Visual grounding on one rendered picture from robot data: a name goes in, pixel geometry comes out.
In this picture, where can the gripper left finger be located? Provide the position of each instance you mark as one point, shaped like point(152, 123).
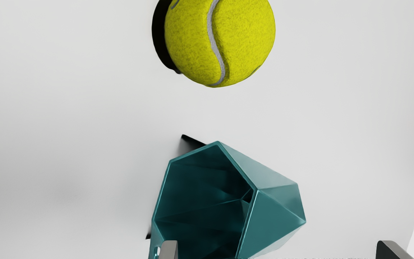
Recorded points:
point(169, 250)

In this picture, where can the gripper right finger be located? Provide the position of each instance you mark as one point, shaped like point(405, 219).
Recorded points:
point(392, 251)

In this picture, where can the teal faceted mug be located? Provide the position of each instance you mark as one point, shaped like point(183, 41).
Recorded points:
point(225, 201)

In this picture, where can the yellow tennis ball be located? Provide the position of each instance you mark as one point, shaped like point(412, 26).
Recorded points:
point(221, 39)

